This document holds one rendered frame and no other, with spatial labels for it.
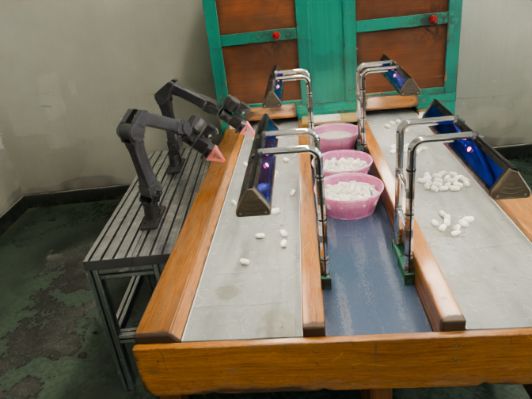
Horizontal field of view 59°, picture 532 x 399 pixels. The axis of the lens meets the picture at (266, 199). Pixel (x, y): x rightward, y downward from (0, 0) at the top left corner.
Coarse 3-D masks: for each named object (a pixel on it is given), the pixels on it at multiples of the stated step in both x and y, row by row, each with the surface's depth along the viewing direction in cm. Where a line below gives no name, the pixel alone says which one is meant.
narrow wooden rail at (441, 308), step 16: (368, 128) 244; (368, 144) 222; (384, 160) 202; (384, 176) 187; (384, 192) 180; (416, 224) 150; (416, 240) 141; (416, 256) 133; (432, 256) 132; (416, 272) 132; (432, 272) 126; (416, 288) 134; (432, 288) 120; (448, 288) 119; (432, 304) 117; (448, 304) 114; (432, 320) 118; (448, 320) 109; (464, 320) 108
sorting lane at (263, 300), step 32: (288, 128) 267; (288, 192) 188; (224, 224) 169; (256, 224) 166; (288, 224) 164; (224, 256) 149; (256, 256) 147; (288, 256) 145; (224, 288) 133; (256, 288) 132; (288, 288) 130; (192, 320) 122; (224, 320) 121; (256, 320) 119; (288, 320) 118
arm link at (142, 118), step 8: (128, 112) 179; (136, 112) 181; (144, 112) 176; (128, 120) 181; (136, 120) 174; (144, 120) 177; (152, 120) 182; (160, 120) 186; (168, 120) 189; (176, 120) 192; (184, 120) 195; (136, 128) 175; (144, 128) 178; (160, 128) 188; (168, 128) 190; (176, 128) 192; (136, 136) 176
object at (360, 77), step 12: (384, 60) 219; (360, 72) 221; (372, 72) 206; (360, 84) 209; (360, 96) 212; (360, 108) 214; (360, 120) 230; (360, 132) 234; (360, 144) 236; (360, 156) 227
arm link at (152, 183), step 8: (120, 128) 177; (128, 128) 174; (120, 136) 178; (128, 136) 175; (144, 136) 180; (128, 144) 179; (136, 144) 178; (136, 152) 179; (144, 152) 182; (136, 160) 181; (144, 160) 183; (136, 168) 184; (144, 168) 184; (144, 176) 185; (152, 176) 187; (144, 184) 187; (152, 184) 187; (160, 184) 191; (144, 192) 190; (152, 192) 188
